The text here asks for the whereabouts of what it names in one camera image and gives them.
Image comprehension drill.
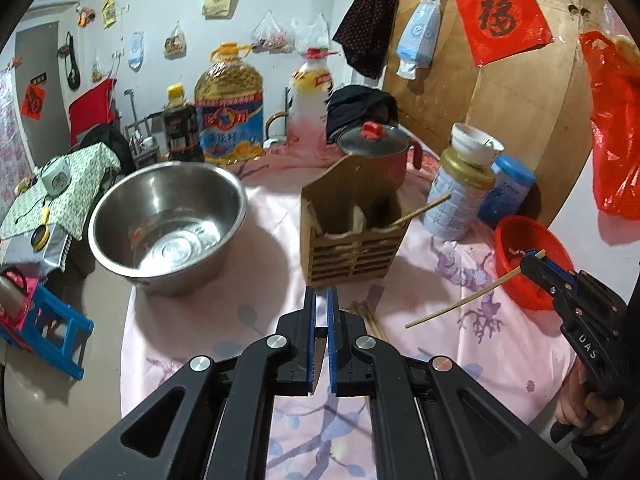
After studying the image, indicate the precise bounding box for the blue face mask packet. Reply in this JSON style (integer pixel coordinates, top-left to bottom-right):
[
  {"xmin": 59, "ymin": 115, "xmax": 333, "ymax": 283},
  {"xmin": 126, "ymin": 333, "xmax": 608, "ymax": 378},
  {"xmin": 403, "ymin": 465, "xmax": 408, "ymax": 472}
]
[{"xmin": 396, "ymin": 0, "xmax": 443, "ymax": 79}]

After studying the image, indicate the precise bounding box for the red pot with lid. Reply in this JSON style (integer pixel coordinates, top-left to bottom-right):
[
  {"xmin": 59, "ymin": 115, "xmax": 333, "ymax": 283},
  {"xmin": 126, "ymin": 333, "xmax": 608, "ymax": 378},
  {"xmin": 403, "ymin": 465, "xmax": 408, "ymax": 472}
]
[{"xmin": 336, "ymin": 121, "xmax": 424, "ymax": 192}]

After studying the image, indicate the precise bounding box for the wooden chopstick holder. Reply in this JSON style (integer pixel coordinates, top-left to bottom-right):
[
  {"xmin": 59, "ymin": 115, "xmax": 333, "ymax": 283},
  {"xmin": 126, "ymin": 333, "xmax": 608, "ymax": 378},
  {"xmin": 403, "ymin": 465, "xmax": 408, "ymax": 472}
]
[{"xmin": 300, "ymin": 152, "xmax": 409, "ymax": 287}]

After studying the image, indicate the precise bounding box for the red paper wall decoration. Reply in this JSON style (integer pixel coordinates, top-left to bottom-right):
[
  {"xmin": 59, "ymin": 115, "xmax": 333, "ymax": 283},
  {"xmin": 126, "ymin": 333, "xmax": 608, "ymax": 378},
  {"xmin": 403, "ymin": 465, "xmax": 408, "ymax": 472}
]
[{"xmin": 455, "ymin": 0, "xmax": 553, "ymax": 67}]

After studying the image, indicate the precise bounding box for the white plastic bag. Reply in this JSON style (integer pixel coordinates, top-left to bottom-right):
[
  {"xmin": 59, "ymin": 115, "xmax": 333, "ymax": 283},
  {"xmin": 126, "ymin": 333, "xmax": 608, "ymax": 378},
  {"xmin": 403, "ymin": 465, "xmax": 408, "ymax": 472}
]
[{"xmin": 292, "ymin": 12, "xmax": 331, "ymax": 56}]

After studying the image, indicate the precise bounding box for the stainless steel bowl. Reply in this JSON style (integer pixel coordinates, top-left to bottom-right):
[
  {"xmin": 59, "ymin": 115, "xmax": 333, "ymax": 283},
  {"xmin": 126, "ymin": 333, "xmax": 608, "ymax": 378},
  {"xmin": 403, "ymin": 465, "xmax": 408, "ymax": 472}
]
[{"xmin": 88, "ymin": 161, "xmax": 249, "ymax": 297}]

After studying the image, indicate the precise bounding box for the silver foil box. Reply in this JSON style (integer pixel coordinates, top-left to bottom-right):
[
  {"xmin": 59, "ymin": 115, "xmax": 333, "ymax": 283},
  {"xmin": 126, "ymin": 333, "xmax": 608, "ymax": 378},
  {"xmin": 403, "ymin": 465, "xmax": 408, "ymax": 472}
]
[{"xmin": 0, "ymin": 232, "xmax": 73, "ymax": 277}]

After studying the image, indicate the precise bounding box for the black backpack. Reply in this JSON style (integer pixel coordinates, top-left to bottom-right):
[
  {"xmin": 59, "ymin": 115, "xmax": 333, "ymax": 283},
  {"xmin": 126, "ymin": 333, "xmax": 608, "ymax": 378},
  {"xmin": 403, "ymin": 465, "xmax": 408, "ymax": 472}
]
[{"xmin": 80, "ymin": 125, "xmax": 136, "ymax": 176}]

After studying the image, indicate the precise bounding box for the pink plastic toy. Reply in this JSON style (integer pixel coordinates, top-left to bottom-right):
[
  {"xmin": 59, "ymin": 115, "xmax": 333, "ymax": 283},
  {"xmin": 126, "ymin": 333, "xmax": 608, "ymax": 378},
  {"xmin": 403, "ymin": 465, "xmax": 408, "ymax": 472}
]
[{"xmin": 0, "ymin": 265, "xmax": 41, "ymax": 347}]

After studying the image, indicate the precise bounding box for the large cooking oil bottle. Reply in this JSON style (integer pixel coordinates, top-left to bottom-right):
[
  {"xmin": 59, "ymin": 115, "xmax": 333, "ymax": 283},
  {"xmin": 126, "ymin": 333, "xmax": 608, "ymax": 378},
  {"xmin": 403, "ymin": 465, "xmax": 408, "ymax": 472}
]
[{"xmin": 194, "ymin": 42, "xmax": 265, "ymax": 165}]

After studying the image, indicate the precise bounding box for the gold-lidded milk powder can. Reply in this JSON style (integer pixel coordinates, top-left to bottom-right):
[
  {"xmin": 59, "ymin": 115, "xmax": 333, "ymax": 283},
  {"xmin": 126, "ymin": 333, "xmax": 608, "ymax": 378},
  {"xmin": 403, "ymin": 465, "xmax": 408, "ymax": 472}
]
[{"xmin": 420, "ymin": 149, "xmax": 496, "ymax": 240}]

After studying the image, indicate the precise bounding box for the dark soy sauce bottle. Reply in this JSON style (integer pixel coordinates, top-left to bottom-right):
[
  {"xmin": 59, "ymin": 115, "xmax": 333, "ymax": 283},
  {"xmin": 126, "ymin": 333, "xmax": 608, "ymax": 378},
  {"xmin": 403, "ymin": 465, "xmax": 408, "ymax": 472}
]
[{"xmin": 161, "ymin": 85, "xmax": 205, "ymax": 163}]

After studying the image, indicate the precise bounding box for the small blue hanging packet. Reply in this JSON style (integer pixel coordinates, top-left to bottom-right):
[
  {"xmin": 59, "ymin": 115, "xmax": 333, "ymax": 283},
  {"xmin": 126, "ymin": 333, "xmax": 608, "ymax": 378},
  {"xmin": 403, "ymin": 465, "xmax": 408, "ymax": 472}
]
[{"xmin": 127, "ymin": 31, "xmax": 146, "ymax": 71}]

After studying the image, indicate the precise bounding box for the red door sticker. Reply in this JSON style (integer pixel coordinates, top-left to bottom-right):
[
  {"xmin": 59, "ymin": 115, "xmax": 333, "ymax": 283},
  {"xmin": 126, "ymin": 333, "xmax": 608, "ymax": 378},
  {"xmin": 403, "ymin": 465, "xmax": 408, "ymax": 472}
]
[{"xmin": 22, "ymin": 84, "xmax": 45, "ymax": 121}]

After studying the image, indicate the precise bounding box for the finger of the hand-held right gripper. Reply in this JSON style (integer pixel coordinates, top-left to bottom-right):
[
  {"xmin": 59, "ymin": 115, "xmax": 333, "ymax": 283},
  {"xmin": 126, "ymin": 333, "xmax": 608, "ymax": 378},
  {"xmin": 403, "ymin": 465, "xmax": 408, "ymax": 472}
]
[
  {"xmin": 520, "ymin": 256, "xmax": 568, "ymax": 307},
  {"xmin": 532, "ymin": 249, "xmax": 583, "ymax": 295}
]

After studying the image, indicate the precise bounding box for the metal rack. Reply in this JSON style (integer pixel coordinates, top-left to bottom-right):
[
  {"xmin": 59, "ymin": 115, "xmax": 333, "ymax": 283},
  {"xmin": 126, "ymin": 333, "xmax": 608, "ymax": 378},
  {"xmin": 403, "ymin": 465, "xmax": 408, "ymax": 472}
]
[{"xmin": 122, "ymin": 90, "xmax": 162, "ymax": 162}]

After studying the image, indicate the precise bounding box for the black hanging bag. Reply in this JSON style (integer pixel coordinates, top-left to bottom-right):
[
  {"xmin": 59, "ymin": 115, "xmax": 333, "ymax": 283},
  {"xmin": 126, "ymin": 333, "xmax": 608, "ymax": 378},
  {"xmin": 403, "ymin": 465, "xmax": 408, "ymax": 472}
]
[{"xmin": 57, "ymin": 31, "xmax": 81, "ymax": 91}]

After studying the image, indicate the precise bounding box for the green floral table cover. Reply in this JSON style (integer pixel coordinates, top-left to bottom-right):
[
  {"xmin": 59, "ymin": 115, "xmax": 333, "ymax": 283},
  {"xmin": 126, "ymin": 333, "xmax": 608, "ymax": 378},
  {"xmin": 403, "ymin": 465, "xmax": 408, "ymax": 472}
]
[{"xmin": 0, "ymin": 142, "xmax": 121, "ymax": 242}]

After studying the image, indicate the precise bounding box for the blue-lidded plastic jar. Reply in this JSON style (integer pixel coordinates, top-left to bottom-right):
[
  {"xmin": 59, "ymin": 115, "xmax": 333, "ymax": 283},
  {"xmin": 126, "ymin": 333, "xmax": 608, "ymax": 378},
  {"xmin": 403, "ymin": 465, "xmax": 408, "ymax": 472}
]
[{"xmin": 477, "ymin": 155, "xmax": 537, "ymax": 231}]

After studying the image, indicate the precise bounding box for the blue plastic stool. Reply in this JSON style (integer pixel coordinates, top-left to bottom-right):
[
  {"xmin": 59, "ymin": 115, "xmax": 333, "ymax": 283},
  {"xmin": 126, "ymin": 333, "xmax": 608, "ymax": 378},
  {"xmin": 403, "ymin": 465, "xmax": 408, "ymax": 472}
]
[{"xmin": 22, "ymin": 282, "xmax": 95, "ymax": 380}]

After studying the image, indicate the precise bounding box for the plain wooden chopstick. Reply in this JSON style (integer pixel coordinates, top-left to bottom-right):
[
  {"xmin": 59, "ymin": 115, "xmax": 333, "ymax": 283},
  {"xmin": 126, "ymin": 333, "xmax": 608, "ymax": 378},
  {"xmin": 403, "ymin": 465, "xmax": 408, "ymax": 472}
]
[
  {"xmin": 387, "ymin": 194, "xmax": 452, "ymax": 227},
  {"xmin": 405, "ymin": 255, "xmax": 546, "ymax": 329}
]

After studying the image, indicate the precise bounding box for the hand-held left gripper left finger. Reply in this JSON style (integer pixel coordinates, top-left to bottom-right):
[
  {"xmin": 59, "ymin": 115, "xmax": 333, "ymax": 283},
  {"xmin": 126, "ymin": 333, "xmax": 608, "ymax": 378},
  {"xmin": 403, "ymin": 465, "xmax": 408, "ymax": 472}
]
[{"xmin": 59, "ymin": 287, "xmax": 317, "ymax": 480}]

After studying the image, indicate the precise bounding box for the black cloth heap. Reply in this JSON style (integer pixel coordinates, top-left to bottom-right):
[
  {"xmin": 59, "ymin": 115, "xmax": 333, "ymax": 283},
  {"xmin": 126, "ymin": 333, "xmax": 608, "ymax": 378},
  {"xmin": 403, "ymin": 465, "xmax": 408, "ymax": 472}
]
[{"xmin": 327, "ymin": 85, "xmax": 401, "ymax": 144}]

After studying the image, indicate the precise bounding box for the small white bowl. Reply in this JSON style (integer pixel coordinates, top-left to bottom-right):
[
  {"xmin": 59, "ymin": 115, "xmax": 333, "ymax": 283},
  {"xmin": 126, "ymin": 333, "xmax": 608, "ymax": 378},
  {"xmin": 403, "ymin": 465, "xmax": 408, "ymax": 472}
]
[{"xmin": 450, "ymin": 122, "xmax": 505, "ymax": 166}]

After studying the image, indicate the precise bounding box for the red plastic basket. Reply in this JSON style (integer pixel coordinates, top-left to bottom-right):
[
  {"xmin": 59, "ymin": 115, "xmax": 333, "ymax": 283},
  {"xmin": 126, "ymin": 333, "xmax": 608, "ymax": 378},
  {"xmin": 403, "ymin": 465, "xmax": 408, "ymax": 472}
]
[{"xmin": 494, "ymin": 216, "xmax": 576, "ymax": 311}]

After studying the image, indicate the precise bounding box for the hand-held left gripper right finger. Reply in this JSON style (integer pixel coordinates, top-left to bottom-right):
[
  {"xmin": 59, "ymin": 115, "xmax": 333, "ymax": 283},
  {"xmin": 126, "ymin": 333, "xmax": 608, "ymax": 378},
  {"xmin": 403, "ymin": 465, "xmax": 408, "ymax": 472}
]
[{"xmin": 327, "ymin": 287, "xmax": 582, "ymax": 480}]

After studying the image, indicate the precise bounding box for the dark dotted hanging cloth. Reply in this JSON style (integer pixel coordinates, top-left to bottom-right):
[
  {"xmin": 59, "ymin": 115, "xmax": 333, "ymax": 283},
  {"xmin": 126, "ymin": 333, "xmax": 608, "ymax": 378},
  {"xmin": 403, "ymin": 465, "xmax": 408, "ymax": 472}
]
[{"xmin": 332, "ymin": 0, "xmax": 398, "ymax": 81}]

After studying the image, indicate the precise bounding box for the bunch of wooden chopsticks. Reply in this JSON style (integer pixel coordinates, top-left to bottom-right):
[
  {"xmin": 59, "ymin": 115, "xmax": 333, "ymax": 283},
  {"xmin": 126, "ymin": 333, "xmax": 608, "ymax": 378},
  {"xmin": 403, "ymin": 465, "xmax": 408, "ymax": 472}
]
[{"xmin": 349, "ymin": 300, "xmax": 390, "ymax": 342}]

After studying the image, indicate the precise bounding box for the clear plastic bag with food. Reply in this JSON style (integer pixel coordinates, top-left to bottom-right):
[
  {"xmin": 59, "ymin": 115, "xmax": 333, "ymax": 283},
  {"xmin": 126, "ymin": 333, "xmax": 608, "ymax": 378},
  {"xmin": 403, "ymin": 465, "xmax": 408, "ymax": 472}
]
[{"xmin": 251, "ymin": 10, "xmax": 296, "ymax": 54}]

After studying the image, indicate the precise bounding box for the person's right hand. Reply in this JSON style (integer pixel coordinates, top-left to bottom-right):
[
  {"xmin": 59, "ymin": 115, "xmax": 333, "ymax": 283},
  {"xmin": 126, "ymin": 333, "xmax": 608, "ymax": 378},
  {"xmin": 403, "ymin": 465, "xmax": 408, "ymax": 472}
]
[{"xmin": 555, "ymin": 365, "xmax": 621, "ymax": 436}]

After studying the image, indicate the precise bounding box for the red plastic bag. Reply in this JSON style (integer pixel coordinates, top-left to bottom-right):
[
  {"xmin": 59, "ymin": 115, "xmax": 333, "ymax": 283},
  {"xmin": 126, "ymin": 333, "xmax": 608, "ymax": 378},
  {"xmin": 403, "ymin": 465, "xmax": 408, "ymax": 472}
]
[{"xmin": 579, "ymin": 30, "xmax": 640, "ymax": 221}]

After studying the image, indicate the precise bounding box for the hanging snack bag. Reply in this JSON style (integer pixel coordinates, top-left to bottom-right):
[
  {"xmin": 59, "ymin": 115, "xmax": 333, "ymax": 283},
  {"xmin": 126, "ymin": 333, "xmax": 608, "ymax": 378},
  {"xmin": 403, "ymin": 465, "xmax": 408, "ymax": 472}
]
[{"xmin": 164, "ymin": 21, "xmax": 187, "ymax": 57}]

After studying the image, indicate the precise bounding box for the clear bottle with red cap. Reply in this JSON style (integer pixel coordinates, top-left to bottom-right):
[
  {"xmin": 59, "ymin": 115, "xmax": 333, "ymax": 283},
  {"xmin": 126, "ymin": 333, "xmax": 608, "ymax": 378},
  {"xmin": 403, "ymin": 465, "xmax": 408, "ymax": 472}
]
[{"xmin": 287, "ymin": 49, "xmax": 335, "ymax": 153}]

